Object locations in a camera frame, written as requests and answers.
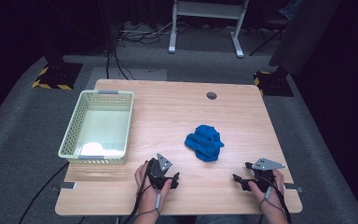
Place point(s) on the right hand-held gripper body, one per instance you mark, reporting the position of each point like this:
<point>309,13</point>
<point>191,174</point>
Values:
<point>265,174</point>

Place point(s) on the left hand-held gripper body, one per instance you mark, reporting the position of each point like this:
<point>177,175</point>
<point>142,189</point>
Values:
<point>157,171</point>

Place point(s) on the blue printed T-shirt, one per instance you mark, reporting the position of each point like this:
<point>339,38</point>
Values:
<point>205,143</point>

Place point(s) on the pale green plastic basket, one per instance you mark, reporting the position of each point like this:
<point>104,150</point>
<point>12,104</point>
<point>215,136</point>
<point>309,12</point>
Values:
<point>74,124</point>

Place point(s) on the person's right hand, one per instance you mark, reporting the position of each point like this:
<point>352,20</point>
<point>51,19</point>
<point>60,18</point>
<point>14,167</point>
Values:
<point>273,199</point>

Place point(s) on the person's left hand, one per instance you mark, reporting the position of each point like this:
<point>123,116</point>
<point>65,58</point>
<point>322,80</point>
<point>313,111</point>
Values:
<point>147,196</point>

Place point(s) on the black tripod stand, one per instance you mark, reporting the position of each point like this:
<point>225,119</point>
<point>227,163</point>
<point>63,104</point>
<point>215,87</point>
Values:
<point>268,37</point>

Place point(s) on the grey panel on stand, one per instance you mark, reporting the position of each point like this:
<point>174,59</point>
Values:
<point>304,37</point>

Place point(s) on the grey metal table bracket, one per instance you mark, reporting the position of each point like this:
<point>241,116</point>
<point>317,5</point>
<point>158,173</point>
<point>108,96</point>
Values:
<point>66,185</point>
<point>293,187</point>

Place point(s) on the black yellow striped base plate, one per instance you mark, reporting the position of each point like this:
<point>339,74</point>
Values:
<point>273,84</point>
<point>59,76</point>

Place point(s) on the white metal desk frame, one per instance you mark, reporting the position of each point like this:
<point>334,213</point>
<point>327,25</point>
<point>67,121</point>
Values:
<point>208,10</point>

